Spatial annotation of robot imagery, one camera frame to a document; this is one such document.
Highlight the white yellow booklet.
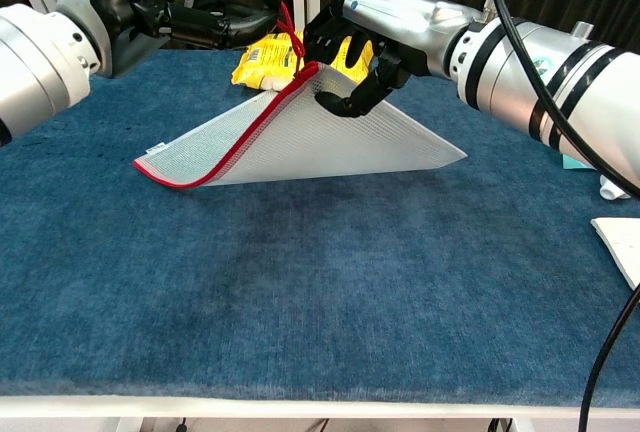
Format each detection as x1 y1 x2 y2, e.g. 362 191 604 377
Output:
590 215 640 291

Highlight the blue table mat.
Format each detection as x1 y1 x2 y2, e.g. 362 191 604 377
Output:
0 49 640 408

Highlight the yellow snack packet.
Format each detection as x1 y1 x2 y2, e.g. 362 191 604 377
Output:
230 31 376 91

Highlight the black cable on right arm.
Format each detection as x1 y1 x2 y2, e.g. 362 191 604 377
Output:
485 0 640 432

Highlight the transparent mesh zipper pouch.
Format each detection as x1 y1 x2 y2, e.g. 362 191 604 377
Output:
132 0 469 189

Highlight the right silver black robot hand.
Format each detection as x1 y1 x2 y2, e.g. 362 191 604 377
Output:
302 0 482 119

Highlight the red tube white cap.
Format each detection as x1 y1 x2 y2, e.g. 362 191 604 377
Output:
599 175 633 201

